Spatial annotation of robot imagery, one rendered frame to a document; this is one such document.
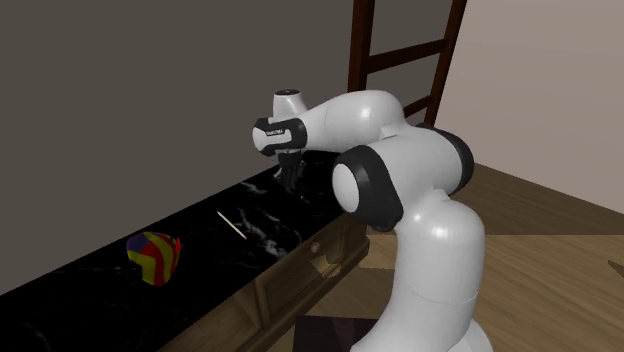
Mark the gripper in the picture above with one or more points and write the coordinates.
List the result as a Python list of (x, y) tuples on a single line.
[(290, 166)]

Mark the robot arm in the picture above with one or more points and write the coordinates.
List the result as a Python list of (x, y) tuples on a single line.
[(434, 244)]

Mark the thin white stick red tip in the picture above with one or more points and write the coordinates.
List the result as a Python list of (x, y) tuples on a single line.
[(231, 225)]

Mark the wooden cabinet black marble top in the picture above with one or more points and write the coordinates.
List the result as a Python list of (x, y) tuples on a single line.
[(273, 287)]

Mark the dark wooden ladder shelf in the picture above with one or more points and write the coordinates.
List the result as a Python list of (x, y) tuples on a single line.
[(404, 51)]

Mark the multicoloured patterned bowl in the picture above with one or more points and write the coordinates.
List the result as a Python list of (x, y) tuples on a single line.
[(155, 256)]

